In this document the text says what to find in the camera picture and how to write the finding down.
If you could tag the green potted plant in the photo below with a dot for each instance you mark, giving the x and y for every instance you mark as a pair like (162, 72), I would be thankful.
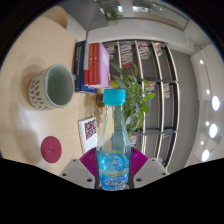
(136, 96)

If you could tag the flat round red coaster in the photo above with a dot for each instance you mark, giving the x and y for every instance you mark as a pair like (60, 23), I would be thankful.
(51, 150)

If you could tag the grey bookshelf unit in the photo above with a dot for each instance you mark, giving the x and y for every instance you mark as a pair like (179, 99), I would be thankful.
(156, 83)

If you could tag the clear bottle with blue cap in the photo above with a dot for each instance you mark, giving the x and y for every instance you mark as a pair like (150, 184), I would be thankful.
(113, 166)

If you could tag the wooden chair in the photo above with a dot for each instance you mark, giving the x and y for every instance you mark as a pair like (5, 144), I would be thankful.
(55, 15)

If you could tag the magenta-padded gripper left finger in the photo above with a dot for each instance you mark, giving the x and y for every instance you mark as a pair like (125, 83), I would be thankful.
(77, 173)

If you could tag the small window plant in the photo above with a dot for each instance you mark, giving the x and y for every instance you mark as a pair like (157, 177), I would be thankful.
(112, 14)

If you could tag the pink book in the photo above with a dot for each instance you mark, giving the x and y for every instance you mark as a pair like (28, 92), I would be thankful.
(104, 65)

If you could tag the red book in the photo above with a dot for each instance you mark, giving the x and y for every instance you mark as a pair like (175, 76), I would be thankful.
(92, 63)

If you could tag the dark blue book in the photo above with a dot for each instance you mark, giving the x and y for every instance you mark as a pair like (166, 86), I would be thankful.
(79, 65)

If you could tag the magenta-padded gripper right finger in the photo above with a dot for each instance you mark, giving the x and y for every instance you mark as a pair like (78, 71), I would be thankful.
(150, 171)

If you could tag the ceiling lights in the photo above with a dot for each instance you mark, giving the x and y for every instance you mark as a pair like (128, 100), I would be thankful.
(215, 102)

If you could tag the white paperback book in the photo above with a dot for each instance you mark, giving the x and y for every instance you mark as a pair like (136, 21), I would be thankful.
(88, 136)

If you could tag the patterned ceramic mug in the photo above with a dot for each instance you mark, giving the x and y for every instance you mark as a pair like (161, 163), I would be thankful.
(40, 88)

